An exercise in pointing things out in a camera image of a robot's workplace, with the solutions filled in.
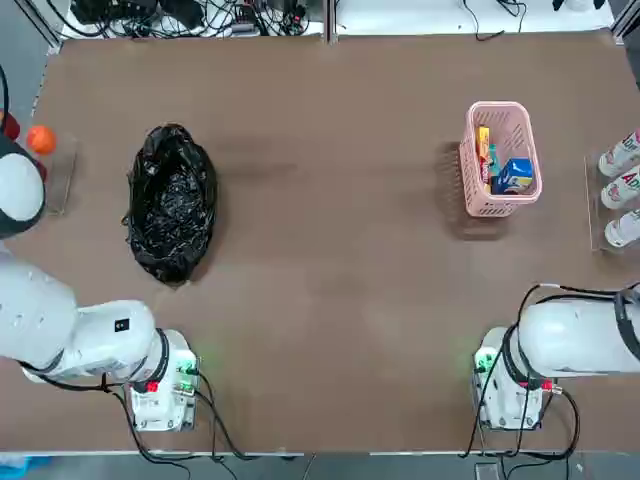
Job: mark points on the black plastic bag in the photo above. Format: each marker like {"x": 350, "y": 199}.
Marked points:
{"x": 172, "y": 210}

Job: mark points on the teal snack packet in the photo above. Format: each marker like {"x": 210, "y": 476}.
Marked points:
{"x": 495, "y": 157}

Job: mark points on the aluminium frame post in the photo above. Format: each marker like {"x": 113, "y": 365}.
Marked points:
{"x": 330, "y": 20}
{"x": 42, "y": 22}

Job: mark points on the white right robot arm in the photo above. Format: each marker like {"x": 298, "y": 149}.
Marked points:
{"x": 565, "y": 340}

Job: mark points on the clear acrylic fruit stand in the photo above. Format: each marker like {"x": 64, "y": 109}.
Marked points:
{"x": 62, "y": 175}

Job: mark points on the orange fruit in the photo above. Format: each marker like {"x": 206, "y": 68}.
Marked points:
{"x": 41, "y": 139}

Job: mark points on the clear acrylic bottle rack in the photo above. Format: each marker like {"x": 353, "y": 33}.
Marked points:
{"x": 592, "y": 200}

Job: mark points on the blue Oreo cookie box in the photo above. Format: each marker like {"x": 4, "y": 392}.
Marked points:
{"x": 515, "y": 175}

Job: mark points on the pink plastic basket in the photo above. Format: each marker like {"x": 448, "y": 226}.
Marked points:
{"x": 500, "y": 207}

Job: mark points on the yellow biscuit box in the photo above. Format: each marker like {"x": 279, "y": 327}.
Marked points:
{"x": 483, "y": 150}

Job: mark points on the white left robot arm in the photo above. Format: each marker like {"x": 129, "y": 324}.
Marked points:
{"x": 35, "y": 310}

